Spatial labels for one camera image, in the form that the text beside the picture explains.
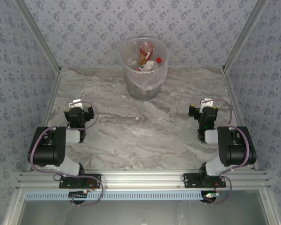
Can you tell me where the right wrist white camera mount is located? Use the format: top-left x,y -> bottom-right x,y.
200,98 -> 213,108

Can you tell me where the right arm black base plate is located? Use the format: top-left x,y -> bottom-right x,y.
183,173 -> 227,189

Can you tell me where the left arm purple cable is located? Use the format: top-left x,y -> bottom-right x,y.
29,100 -> 104,207

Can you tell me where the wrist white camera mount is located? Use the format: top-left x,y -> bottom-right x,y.
200,98 -> 213,108
68,99 -> 83,109

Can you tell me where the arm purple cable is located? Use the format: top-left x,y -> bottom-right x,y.
29,100 -> 104,207
203,98 -> 251,206

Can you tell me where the grey mesh waste bin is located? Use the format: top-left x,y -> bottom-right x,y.
120,36 -> 169,102

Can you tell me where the wide aluminium mounting rail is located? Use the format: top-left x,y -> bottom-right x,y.
15,170 -> 272,190

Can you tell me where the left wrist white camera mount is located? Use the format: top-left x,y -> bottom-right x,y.
68,99 -> 83,109

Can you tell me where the aluminium side rail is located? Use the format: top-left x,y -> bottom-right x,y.
25,70 -> 62,173
222,67 -> 259,171

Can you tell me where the slotted grey cable duct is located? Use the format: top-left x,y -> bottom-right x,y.
25,190 -> 225,202

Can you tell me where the aluminium corner post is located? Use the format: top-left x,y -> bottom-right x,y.
14,0 -> 62,74
222,0 -> 270,74

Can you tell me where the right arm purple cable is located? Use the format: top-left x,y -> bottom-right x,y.
203,98 -> 251,206

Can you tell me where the orange tea bottle red label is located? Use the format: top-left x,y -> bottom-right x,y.
140,42 -> 155,66

